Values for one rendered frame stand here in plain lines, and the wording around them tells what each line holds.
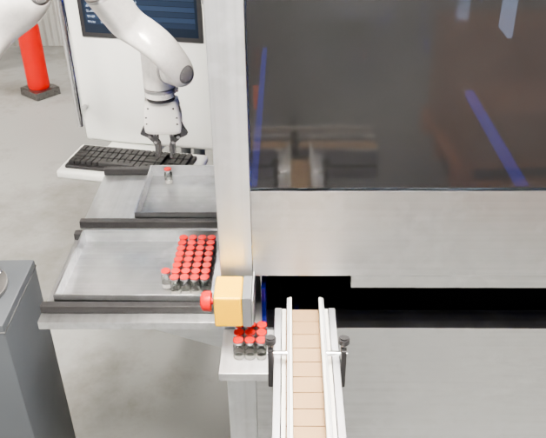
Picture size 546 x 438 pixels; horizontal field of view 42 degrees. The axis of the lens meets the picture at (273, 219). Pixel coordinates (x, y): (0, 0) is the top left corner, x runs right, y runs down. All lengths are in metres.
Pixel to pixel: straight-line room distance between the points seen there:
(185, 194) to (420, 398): 0.83
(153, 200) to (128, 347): 0.99
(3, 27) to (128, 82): 0.88
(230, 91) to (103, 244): 0.71
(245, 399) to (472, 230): 0.64
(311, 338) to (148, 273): 0.47
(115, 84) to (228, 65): 1.22
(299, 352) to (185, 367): 1.37
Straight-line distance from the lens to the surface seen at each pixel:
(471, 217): 1.38
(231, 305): 1.34
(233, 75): 1.21
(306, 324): 1.43
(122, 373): 2.72
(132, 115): 2.41
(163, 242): 1.77
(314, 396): 1.29
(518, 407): 1.74
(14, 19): 1.54
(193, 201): 1.93
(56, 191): 3.92
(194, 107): 2.32
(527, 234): 1.43
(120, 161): 2.30
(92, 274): 1.70
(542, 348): 1.63
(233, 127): 1.25
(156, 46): 1.75
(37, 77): 5.13
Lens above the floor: 1.86
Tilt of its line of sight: 32 degrees down
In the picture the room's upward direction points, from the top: 1 degrees counter-clockwise
